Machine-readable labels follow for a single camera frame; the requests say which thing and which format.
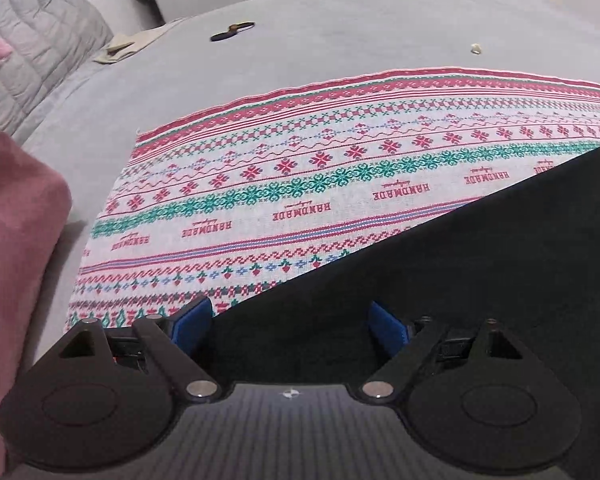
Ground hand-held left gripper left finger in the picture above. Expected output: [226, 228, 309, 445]
[60, 296, 222, 402]

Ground grey quilted pillow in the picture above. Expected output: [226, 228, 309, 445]
[0, 0, 115, 137]

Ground pink duvet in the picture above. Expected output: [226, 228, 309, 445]
[0, 27, 74, 480]

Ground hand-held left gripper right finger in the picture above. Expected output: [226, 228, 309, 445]
[359, 301, 524, 402]

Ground beige folded cloth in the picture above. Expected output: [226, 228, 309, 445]
[93, 19, 187, 65]

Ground black folding tool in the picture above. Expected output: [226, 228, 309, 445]
[209, 21, 256, 42]

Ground patterned knit-print cloth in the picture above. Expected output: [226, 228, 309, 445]
[62, 66, 600, 333]

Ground black pants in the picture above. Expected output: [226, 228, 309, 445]
[207, 139, 600, 461]

